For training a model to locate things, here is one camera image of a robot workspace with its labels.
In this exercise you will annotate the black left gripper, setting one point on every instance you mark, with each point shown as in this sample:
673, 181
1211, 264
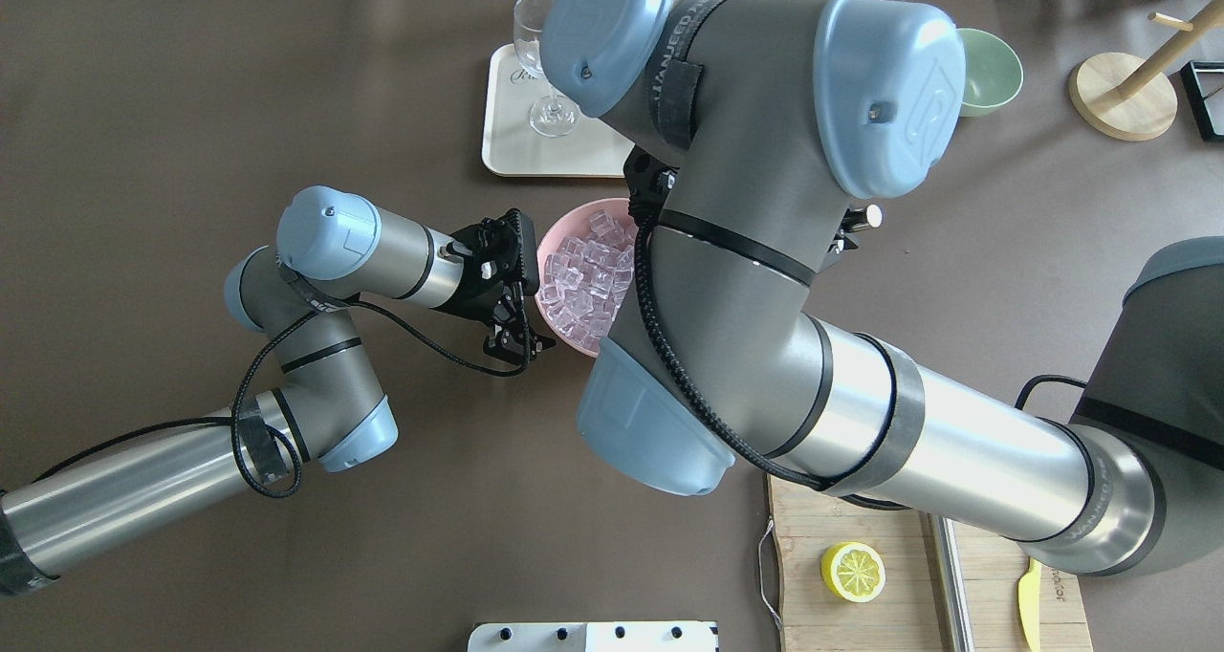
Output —
481, 300

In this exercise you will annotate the green bowl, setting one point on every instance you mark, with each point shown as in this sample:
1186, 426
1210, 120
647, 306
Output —
994, 73

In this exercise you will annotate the pink bowl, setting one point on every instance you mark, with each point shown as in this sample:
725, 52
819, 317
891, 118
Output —
564, 289

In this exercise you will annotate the wooden cutting board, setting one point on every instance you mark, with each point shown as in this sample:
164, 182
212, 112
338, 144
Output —
909, 614

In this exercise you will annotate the black picture frame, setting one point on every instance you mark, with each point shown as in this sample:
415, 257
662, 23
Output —
1202, 82

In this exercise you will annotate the cream serving tray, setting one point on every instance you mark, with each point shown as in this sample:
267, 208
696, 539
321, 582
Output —
511, 145

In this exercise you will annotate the wooden stand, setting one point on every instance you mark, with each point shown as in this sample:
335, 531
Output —
1129, 97

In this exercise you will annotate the lemon half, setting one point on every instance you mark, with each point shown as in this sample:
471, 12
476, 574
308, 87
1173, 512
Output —
853, 571

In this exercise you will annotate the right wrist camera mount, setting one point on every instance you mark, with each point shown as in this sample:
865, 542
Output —
649, 182

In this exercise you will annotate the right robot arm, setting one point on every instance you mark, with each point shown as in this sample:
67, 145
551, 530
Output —
1009, 321

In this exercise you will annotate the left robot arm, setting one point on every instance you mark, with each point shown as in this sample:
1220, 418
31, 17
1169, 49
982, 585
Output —
311, 394

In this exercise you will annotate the ice cubes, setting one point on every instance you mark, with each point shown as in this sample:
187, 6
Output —
588, 274

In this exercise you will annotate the yellow plastic knife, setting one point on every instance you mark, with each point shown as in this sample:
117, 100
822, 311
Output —
1028, 600

